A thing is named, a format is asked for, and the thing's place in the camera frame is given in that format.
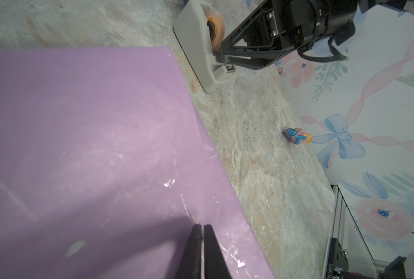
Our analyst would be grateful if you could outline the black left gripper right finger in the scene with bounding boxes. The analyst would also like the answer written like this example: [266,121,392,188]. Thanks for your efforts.
[204,224,232,279]

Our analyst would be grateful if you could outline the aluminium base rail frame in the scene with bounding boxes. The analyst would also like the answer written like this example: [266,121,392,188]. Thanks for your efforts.
[321,184,414,279]

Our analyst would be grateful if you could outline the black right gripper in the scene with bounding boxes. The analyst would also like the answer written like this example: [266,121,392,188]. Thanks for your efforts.
[220,1,358,70]

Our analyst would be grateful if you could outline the clear tape roll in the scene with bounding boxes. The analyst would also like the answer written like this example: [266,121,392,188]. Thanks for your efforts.
[205,10,225,52]

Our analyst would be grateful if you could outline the blue pink toy figure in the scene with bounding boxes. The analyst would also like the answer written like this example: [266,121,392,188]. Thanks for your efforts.
[283,128,312,145]

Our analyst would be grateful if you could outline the grey tape dispenser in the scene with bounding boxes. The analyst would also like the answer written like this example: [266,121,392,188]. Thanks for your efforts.
[173,1,236,93]

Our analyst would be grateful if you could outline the pink purple wrapping paper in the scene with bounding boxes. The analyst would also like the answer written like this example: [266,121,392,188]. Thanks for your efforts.
[0,46,274,279]

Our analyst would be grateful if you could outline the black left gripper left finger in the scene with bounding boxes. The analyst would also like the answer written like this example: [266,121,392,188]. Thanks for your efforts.
[175,224,202,279]

